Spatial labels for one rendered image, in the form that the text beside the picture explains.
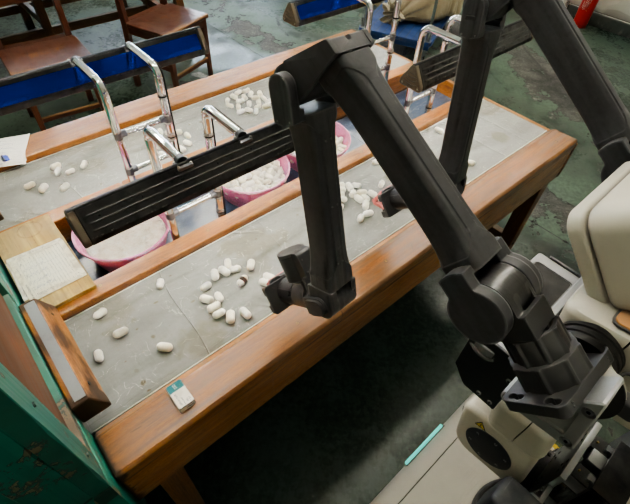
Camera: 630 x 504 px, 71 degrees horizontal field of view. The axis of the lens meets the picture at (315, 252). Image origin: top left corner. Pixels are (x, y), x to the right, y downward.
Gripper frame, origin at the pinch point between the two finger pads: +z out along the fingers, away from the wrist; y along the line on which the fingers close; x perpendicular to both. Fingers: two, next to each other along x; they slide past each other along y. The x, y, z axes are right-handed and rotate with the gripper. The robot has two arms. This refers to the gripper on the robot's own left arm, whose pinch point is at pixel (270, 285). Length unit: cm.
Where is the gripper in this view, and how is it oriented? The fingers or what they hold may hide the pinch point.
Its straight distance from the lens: 102.8
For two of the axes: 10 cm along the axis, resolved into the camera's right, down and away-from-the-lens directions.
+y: -7.5, 4.7, -4.6
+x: 3.9, 8.8, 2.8
